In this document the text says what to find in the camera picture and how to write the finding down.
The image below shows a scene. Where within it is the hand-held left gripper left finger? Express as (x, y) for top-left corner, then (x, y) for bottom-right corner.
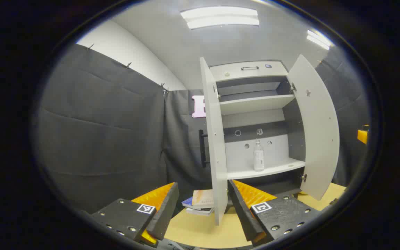
(91, 182), (180, 248)

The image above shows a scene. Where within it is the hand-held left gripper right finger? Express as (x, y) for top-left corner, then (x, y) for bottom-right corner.
(228, 179), (322, 247)

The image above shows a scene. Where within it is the grey cabinet door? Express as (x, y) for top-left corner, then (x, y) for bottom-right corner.
(286, 54), (340, 201)

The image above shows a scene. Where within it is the clear plastic bottle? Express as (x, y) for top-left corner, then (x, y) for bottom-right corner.
(253, 139), (265, 172)

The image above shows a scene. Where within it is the grey cabinet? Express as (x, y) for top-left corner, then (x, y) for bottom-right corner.
(207, 60), (306, 198)

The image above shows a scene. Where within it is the grey cabinet drawer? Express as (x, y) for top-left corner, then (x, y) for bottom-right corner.
(209, 61), (288, 83)

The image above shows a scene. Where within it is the white book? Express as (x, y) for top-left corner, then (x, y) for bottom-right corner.
(186, 207), (214, 216)

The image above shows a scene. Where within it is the black backdrop cloth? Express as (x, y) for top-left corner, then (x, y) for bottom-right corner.
(35, 43), (372, 214)

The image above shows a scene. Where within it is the large ceiling light panel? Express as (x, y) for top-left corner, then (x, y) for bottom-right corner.
(180, 6), (260, 30)

